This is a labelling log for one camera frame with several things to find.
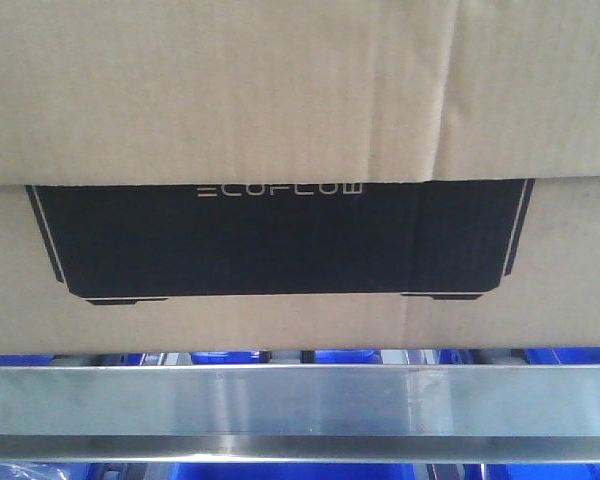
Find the brown cardboard box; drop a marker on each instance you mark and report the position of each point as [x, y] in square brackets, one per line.
[234, 175]

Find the metal shelf front beam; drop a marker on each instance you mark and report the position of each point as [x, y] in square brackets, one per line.
[302, 413]

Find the blue plastic bin below shelf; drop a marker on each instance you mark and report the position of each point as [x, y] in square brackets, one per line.
[32, 470]

